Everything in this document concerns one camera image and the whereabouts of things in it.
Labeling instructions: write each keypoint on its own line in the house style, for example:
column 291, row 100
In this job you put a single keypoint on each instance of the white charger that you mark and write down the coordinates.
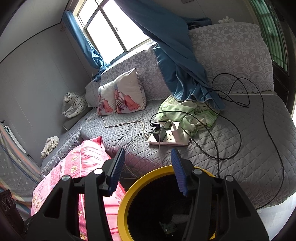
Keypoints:
column 177, row 132

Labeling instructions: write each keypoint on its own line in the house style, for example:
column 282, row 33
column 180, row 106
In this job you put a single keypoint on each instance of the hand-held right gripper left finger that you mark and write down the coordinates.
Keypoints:
column 116, row 169

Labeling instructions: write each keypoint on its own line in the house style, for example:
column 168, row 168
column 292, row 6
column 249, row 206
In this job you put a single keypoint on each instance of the dark door with window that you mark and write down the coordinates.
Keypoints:
column 277, row 46

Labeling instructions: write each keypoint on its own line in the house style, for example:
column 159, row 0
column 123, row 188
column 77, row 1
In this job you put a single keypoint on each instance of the large blue curtain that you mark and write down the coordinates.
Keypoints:
column 171, row 46

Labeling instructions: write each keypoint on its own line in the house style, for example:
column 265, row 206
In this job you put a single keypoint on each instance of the baby print pillow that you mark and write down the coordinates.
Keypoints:
column 129, row 92
column 105, row 102

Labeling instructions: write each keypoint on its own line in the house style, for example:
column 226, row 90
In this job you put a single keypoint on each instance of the white tiger plush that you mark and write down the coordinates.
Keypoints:
column 75, row 104

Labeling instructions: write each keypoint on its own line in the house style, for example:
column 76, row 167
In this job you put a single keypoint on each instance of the crumpled white cloth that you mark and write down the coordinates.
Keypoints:
column 49, row 146

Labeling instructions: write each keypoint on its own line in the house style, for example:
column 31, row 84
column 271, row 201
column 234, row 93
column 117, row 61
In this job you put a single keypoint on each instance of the white panel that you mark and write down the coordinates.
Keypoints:
column 13, row 139

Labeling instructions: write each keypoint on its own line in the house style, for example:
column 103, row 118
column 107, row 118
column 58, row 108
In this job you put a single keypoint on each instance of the window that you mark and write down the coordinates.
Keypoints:
column 108, row 27

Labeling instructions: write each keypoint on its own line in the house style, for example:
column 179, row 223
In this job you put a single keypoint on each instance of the green cloth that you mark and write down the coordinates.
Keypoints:
column 185, row 111

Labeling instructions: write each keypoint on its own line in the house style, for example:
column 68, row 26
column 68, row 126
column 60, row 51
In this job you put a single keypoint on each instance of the grey cushion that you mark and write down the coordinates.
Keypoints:
column 69, row 124

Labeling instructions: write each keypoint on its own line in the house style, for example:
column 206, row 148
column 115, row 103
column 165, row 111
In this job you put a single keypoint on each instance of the striped mattress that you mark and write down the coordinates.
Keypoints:
column 13, row 166

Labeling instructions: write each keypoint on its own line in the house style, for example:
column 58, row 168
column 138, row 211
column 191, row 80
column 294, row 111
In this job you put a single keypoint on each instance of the pink floral tablecloth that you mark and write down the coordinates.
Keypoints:
column 76, row 160

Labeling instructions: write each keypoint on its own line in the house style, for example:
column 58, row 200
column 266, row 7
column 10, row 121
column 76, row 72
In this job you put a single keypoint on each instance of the white power strip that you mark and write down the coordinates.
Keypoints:
column 171, row 140

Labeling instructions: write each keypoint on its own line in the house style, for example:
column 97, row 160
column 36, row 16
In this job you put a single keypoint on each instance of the grey quilted sofa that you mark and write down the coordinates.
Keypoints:
column 231, row 150

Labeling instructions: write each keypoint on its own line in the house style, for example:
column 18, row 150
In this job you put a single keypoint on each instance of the white crumpled tissue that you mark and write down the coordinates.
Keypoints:
column 225, row 20

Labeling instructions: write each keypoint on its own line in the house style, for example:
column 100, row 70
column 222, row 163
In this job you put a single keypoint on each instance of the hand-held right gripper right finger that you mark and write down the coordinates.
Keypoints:
column 178, row 171

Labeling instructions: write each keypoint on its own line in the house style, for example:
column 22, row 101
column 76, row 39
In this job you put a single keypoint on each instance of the black charger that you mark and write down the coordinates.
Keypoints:
column 156, row 134

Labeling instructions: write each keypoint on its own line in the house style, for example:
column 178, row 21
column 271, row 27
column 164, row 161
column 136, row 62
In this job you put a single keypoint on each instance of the yellow trash bin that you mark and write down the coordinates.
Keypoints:
column 122, row 215

